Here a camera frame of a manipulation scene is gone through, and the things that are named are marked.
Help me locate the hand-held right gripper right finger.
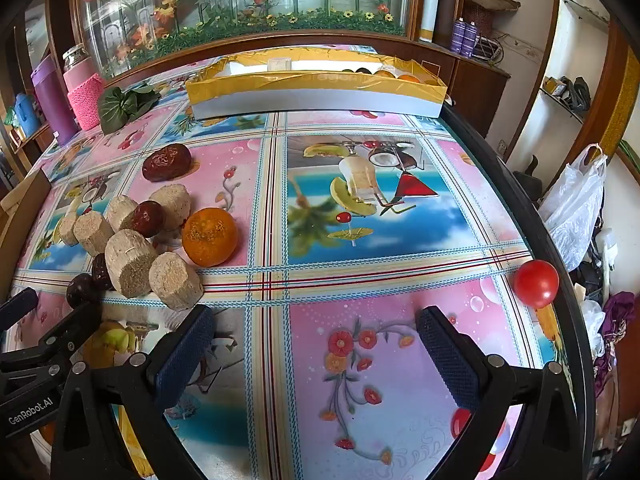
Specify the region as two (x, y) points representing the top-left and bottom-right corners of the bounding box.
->
(416, 306), (587, 480)

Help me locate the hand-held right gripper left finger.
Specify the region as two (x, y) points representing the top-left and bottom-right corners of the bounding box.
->
(50, 304), (221, 480)

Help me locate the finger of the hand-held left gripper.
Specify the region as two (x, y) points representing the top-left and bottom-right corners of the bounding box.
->
(0, 287), (40, 332)
(0, 302), (103, 377)

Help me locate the dark red date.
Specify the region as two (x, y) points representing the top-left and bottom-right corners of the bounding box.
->
(91, 253), (115, 292)
(66, 273), (101, 310)

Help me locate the large peeled sugarcane piece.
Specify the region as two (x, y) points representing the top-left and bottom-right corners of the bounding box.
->
(105, 229), (160, 299)

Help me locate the red cherry tomato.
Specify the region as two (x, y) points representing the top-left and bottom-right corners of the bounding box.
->
(514, 259), (560, 310)

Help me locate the small red date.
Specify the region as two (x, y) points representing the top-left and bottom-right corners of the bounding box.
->
(132, 200), (166, 238)

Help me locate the large wrinkled red date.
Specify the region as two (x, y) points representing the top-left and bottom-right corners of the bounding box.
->
(142, 143), (193, 183)

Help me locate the yellow-taped white box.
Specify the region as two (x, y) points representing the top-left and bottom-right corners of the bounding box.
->
(185, 47), (448, 120)

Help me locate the brown cardboard box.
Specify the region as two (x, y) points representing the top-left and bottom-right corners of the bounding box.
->
(0, 172), (52, 302)

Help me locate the printed fruit tablecloth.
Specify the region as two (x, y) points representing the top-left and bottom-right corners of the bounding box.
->
(0, 47), (583, 480)

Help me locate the purple cloth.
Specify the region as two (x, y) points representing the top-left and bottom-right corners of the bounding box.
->
(594, 291), (637, 362)

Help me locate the white spray bottle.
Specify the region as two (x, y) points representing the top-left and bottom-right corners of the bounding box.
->
(597, 227), (619, 282)

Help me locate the blue kettle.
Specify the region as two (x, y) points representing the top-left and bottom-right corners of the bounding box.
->
(12, 92), (41, 136)

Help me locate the white plastic bag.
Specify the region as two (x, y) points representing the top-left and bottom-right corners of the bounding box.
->
(539, 143), (609, 272)

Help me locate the dark round vessel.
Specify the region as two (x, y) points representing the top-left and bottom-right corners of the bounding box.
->
(514, 154), (547, 197)

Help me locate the purple thermos bottle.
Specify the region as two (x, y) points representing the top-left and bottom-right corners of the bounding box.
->
(30, 54), (79, 146)

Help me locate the glass jar with pink knit sleeve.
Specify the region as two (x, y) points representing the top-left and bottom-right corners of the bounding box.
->
(62, 43), (106, 131)

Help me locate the green leafy vegetable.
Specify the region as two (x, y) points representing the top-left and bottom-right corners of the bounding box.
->
(97, 86), (161, 135)

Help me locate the brown wooden cabinet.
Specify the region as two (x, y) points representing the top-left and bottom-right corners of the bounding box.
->
(434, 44), (512, 137)

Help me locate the dark bag on shelf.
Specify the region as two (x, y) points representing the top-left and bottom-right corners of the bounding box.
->
(544, 75), (592, 112)

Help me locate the wicker basket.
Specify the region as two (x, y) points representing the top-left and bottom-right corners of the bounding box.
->
(462, 0), (521, 37)

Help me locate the white roll with gold bands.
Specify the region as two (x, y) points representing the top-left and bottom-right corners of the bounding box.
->
(419, 0), (444, 44)

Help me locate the flower-printed glass screen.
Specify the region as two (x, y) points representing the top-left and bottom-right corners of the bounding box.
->
(69, 0), (427, 80)

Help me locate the metal wire rack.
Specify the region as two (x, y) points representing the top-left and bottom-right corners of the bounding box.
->
(474, 34), (505, 65)

